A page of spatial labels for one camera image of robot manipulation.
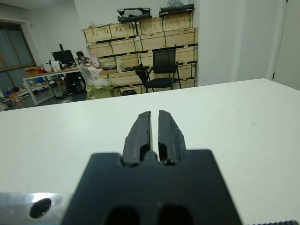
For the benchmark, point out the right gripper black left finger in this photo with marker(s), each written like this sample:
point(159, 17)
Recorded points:
point(136, 140)

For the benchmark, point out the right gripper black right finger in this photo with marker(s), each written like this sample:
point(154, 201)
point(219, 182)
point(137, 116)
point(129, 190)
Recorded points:
point(171, 140)

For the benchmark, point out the small white box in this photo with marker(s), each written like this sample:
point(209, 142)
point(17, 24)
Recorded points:
point(55, 65)

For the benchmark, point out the open cardboard box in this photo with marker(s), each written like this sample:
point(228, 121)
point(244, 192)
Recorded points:
point(32, 70)

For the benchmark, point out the black trash bin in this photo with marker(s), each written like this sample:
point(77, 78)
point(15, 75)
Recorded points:
point(128, 92)

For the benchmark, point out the yellow-green sack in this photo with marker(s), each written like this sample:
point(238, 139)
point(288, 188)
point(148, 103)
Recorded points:
point(98, 92)

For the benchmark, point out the white plastic bag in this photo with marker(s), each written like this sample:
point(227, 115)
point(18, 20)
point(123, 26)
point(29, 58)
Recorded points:
point(90, 72)

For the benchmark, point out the black mesh office chair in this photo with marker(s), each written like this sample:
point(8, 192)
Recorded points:
point(164, 58)

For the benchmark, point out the black computer tower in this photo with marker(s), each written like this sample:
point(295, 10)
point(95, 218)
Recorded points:
point(72, 82)

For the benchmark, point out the pink package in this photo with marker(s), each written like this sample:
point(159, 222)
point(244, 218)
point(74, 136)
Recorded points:
point(94, 59)

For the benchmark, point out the seated person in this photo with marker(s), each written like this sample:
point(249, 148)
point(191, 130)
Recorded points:
point(80, 56)

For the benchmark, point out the stacked wooden crates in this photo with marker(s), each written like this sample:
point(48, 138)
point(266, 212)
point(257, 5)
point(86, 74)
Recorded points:
point(150, 39)

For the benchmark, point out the white-framed wooden desk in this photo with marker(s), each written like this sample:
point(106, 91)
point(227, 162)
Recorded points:
point(54, 71)

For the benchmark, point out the black computer monitor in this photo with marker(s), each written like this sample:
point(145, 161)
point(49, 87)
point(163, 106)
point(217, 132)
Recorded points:
point(63, 56)

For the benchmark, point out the dark flat case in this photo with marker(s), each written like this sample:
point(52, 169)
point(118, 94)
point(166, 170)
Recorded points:
point(175, 9)

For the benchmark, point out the clear crumpled plastic bag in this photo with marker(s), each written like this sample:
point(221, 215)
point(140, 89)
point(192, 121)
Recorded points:
point(174, 2)

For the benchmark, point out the white door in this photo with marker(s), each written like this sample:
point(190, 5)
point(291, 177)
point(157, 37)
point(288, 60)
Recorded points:
point(290, 47)

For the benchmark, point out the brown-framed window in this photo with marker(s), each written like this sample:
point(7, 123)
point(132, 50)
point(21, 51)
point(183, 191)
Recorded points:
point(14, 47)

